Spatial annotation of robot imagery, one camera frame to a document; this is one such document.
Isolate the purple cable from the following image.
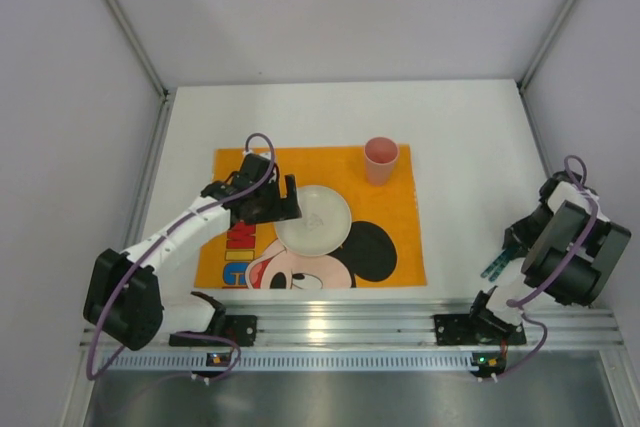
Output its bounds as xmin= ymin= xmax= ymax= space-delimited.
xmin=492 ymin=155 xmax=601 ymax=382
xmin=85 ymin=132 xmax=279 ymax=382

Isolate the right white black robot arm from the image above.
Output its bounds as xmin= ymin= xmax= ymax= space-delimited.
xmin=469 ymin=171 xmax=632 ymax=344

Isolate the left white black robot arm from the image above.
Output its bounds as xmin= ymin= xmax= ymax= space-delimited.
xmin=83 ymin=153 xmax=301 ymax=351

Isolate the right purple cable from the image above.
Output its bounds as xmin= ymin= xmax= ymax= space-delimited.
xmin=492 ymin=155 xmax=601 ymax=382

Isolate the aluminium frame post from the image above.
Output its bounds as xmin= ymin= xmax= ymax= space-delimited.
xmin=516 ymin=0 xmax=581 ymax=95
xmin=101 ymin=0 xmax=172 ymax=246

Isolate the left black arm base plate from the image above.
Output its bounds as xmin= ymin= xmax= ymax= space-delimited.
xmin=169 ymin=315 xmax=257 ymax=347

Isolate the left aluminium frame post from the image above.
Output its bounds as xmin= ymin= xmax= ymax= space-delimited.
xmin=101 ymin=0 xmax=172 ymax=246

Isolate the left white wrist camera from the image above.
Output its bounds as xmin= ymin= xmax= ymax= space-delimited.
xmin=242 ymin=147 xmax=275 ymax=160

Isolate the orange Mickey Mouse placemat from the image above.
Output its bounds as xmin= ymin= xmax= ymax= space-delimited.
xmin=195 ymin=144 xmax=427 ymax=290

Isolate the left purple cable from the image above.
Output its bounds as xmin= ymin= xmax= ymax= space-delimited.
xmin=85 ymin=132 xmax=279 ymax=382

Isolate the aluminium mounting rail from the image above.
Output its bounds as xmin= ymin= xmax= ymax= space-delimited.
xmin=79 ymin=298 xmax=625 ymax=349

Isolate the silver fork teal handle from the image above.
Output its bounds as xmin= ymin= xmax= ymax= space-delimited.
xmin=489 ymin=249 xmax=514 ymax=283

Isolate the pink plastic cup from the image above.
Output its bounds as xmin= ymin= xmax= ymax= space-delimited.
xmin=364 ymin=137 xmax=399 ymax=186

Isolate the right aluminium frame post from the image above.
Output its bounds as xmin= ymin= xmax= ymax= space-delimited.
xmin=516 ymin=0 xmax=581 ymax=95

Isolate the slotted grey cable duct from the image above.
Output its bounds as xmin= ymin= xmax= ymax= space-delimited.
xmin=99 ymin=350 xmax=506 ymax=373

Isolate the cream round plate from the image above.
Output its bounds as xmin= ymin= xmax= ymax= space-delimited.
xmin=275 ymin=185 xmax=352 ymax=257

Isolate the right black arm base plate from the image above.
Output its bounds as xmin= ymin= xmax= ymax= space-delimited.
xmin=433 ymin=314 xmax=527 ymax=346

